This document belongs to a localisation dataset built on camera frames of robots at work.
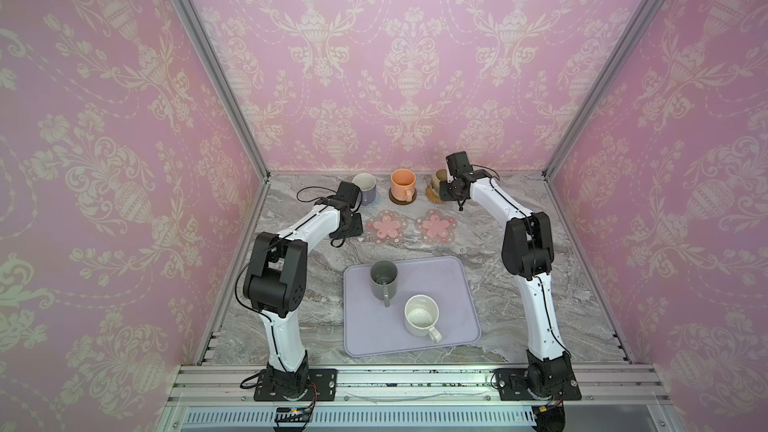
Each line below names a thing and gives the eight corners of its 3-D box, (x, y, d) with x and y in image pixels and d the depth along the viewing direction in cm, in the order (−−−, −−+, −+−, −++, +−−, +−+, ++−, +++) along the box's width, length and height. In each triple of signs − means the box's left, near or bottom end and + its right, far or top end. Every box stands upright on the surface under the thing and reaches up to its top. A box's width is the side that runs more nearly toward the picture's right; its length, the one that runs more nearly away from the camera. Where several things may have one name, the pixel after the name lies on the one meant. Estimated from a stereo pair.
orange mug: (386, 205, 113) (385, 186, 105) (394, 185, 120) (394, 166, 111) (408, 211, 112) (409, 192, 103) (415, 190, 118) (417, 171, 110)
